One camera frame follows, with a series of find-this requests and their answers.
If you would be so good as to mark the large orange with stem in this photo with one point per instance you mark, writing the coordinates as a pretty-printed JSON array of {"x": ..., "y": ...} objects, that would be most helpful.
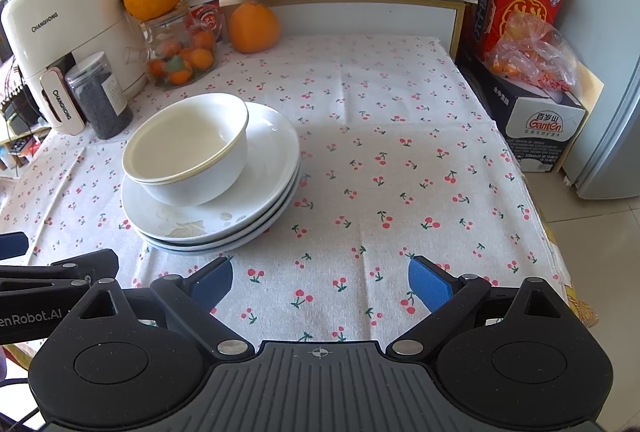
[{"x": 254, "y": 28}]

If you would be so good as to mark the white air fryer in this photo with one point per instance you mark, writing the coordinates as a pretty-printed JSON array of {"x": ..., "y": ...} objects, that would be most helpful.
[{"x": 65, "y": 12}]

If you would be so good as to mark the clear jar with dark contents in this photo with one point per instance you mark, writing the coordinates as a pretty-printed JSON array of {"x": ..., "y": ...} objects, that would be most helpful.
[{"x": 102, "y": 107}]

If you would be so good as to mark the plastic bag of small oranges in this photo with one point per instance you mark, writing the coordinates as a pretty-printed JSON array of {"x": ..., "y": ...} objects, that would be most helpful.
[{"x": 535, "y": 57}]

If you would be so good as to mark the grey refrigerator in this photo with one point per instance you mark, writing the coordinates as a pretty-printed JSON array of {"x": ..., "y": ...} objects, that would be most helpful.
[{"x": 610, "y": 142}]

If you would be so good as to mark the glass jar of small oranges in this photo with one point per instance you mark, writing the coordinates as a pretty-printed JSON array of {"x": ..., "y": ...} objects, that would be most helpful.
[{"x": 182, "y": 57}]

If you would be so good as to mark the large cream bowl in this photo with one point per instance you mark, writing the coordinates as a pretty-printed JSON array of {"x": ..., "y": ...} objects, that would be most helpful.
[{"x": 190, "y": 137}]

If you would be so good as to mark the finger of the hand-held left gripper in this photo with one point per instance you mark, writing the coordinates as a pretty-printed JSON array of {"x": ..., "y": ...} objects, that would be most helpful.
[
  {"x": 60, "y": 268},
  {"x": 12, "y": 244}
]

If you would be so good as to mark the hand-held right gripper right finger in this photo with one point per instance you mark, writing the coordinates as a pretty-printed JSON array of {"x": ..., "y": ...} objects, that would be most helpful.
[{"x": 430, "y": 284}]

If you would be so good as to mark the white embossed plate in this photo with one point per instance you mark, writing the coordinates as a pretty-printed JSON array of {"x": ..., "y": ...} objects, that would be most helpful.
[{"x": 270, "y": 147}]

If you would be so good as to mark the dark and white carton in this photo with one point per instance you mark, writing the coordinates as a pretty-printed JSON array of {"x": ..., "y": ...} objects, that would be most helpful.
[{"x": 540, "y": 127}]

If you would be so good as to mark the cherry print tablecloth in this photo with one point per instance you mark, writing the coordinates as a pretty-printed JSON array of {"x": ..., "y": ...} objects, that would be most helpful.
[{"x": 390, "y": 122}]

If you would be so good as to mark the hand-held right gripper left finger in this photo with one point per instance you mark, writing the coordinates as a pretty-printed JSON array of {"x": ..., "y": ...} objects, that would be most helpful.
[{"x": 212, "y": 282}]

